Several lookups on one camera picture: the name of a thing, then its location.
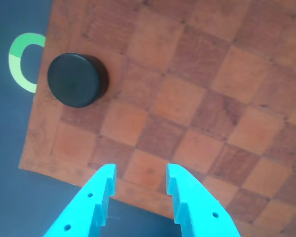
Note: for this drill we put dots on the turquoise gripper left finger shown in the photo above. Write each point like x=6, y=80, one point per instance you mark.
x=84, y=209

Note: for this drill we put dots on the turquoise gripper right finger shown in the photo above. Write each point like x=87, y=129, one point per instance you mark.
x=198, y=209

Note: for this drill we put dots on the black cylinder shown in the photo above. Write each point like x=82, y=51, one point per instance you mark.
x=74, y=80

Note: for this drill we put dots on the brown checkerboard mat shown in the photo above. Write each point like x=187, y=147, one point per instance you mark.
x=187, y=98

